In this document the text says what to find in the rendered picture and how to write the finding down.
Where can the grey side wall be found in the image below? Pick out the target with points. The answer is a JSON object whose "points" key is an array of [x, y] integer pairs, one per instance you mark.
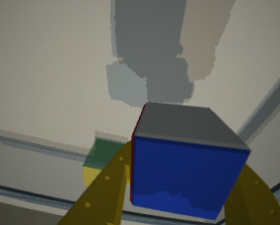
{"points": [[262, 135]]}

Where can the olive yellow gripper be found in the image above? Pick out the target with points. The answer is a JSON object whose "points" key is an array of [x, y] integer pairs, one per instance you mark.
{"points": [[251, 201]]}

